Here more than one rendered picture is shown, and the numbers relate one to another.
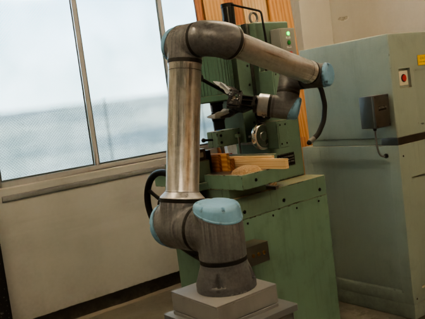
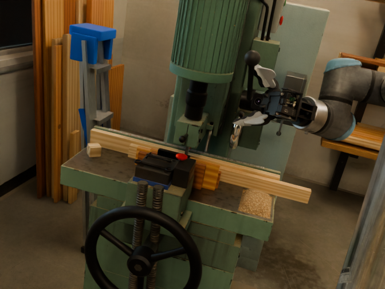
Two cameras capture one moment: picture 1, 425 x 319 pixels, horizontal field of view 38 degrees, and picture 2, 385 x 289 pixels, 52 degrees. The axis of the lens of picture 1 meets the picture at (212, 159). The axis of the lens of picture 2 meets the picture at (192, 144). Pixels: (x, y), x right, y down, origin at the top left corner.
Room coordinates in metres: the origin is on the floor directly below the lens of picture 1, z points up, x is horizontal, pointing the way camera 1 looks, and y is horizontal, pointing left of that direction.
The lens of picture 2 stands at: (1.85, 0.66, 1.43)
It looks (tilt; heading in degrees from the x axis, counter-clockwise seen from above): 22 degrees down; 319
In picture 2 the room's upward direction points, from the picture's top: 10 degrees clockwise
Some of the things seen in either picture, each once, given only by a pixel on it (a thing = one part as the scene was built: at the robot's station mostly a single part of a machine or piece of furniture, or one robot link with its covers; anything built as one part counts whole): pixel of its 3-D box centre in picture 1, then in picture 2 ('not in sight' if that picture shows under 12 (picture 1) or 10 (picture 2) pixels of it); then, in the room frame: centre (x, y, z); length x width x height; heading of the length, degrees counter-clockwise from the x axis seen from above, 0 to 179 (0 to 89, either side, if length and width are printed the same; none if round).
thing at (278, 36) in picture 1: (284, 47); (273, 6); (2.78, -0.38, 1.40); 0.10 x 0.06 x 0.16; 130
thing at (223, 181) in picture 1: (204, 178); (167, 192); (2.63, 0.04, 0.87); 0.61 x 0.30 x 0.06; 40
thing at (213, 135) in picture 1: (224, 139); (192, 129); (2.70, -0.07, 1.03); 0.14 x 0.07 x 0.09; 130
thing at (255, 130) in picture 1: (262, 136); (236, 130); (2.67, -0.23, 1.02); 0.12 x 0.03 x 0.12; 130
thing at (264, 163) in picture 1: (239, 163); (216, 172); (2.61, -0.11, 0.92); 0.55 x 0.02 x 0.04; 40
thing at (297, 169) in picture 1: (263, 102); (215, 70); (2.88, -0.27, 1.16); 0.22 x 0.22 x 0.72; 40
